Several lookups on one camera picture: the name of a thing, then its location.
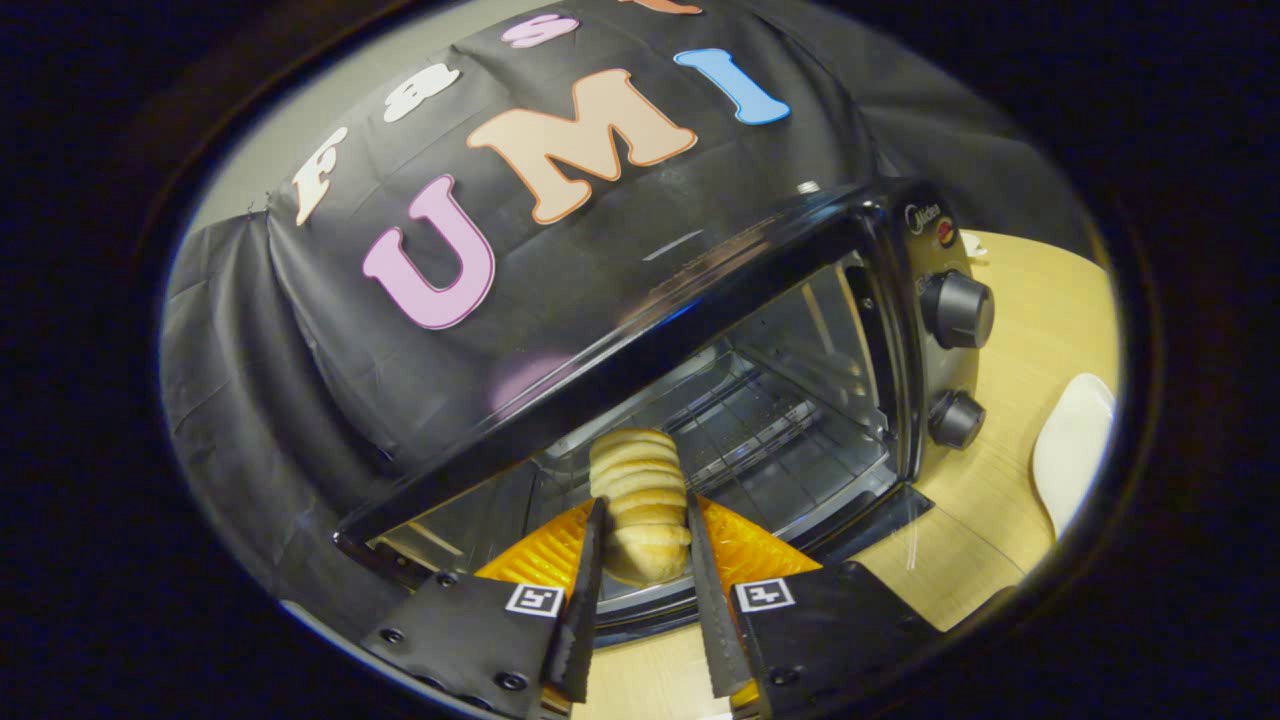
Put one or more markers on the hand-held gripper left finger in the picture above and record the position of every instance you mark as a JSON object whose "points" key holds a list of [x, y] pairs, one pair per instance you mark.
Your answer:
{"points": [[580, 620]]}

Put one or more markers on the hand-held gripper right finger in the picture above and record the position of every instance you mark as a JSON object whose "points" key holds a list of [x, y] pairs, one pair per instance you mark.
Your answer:
{"points": [[715, 620]]}

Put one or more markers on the sliced bread roll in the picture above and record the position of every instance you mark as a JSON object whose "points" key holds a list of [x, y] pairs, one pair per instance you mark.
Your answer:
{"points": [[640, 480]]}

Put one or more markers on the black toaster oven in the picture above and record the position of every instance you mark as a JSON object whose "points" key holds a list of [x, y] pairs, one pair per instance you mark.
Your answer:
{"points": [[925, 360]]}

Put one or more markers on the black backdrop cloth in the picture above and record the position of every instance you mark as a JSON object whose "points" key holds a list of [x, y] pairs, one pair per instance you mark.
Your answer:
{"points": [[300, 350]]}

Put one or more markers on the white plate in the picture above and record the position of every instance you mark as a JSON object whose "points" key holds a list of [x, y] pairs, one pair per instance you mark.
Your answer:
{"points": [[1075, 450]]}

